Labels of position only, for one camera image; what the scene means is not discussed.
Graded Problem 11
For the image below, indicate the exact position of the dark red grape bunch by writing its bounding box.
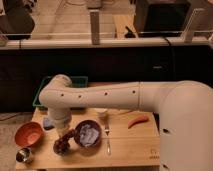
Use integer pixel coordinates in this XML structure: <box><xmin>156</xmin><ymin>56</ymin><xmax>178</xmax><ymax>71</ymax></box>
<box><xmin>53</xmin><ymin>129</ymin><xmax>75</xmax><ymax>155</ymax></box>

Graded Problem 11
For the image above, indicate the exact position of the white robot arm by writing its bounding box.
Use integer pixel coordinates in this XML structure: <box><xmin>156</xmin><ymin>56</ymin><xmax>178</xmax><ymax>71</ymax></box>
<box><xmin>39</xmin><ymin>74</ymin><xmax>213</xmax><ymax>171</ymax></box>

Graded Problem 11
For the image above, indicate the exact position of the white plastic cup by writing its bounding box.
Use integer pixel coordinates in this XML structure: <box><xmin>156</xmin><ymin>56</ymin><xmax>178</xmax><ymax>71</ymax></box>
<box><xmin>95</xmin><ymin>108</ymin><xmax>108</xmax><ymax>118</ymax></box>

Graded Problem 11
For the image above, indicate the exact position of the small metal cup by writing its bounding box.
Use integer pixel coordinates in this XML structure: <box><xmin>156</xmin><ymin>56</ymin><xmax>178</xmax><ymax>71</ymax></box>
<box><xmin>16</xmin><ymin>148</ymin><xmax>33</xmax><ymax>163</ymax></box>

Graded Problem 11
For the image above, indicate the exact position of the blue sponge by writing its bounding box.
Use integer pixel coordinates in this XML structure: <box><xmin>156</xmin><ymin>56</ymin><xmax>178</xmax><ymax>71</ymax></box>
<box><xmin>43</xmin><ymin>117</ymin><xmax>54</xmax><ymax>130</ymax></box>

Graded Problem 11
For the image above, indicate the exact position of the purple bowl with cloth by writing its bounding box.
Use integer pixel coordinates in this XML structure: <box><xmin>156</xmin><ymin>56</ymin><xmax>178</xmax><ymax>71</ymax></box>
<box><xmin>74</xmin><ymin>120</ymin><xmax>102</xmax><ymax>148</ymax></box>

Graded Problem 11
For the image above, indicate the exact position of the orange bowl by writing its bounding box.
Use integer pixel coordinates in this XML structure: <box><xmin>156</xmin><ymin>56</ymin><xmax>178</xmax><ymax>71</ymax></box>
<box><xmin>14</xmin><ymin>122</ymin><xmax>44</xmax><ymax>147</ymax></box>

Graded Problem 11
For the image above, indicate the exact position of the green plastic tray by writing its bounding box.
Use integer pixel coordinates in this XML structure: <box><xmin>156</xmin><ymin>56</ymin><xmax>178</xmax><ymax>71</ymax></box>
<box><xmin>32</xmin><ymin>76</ymin><xmax>88</xmax><ymax>110</ymax></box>

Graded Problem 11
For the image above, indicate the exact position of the black monitor box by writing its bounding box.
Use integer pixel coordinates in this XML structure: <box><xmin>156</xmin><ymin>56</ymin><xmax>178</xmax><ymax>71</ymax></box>
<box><xmin>134</xmin><ymin>0</ymin><xmax>191</xmax><ymax>32</ymax></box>

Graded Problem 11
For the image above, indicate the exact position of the grey vertical post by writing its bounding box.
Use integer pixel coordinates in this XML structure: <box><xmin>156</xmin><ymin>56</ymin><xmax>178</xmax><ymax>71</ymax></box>
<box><xmin>90</xmin><ymin>10</ymin><xmax>100</xmax><ymax>45</ymax></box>

